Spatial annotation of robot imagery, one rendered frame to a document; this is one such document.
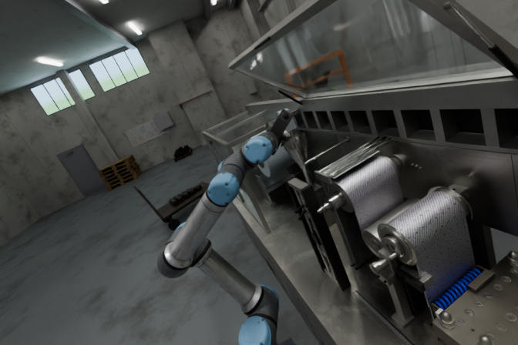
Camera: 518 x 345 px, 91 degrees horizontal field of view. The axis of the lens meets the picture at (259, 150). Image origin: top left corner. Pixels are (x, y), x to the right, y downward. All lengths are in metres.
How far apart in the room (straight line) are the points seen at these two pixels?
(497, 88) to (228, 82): 11.47
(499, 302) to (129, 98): 12.26
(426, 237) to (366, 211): 0.24
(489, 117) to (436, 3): 0.44
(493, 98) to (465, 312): 0.64
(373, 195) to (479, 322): 0.45
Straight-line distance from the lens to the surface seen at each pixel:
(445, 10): 0.67
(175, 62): 11.62
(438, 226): 1.00
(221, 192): 0.66
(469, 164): 1.08
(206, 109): 11.49
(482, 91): 0.95
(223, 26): 12.39
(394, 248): 0.96
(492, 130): 0.99
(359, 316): 1.27
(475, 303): 1.14
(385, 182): 1.13
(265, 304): 1.14
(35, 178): 14.51
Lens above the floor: 1.91
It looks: 16 degrees down
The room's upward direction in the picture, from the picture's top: 24 degrees counter-clockwise
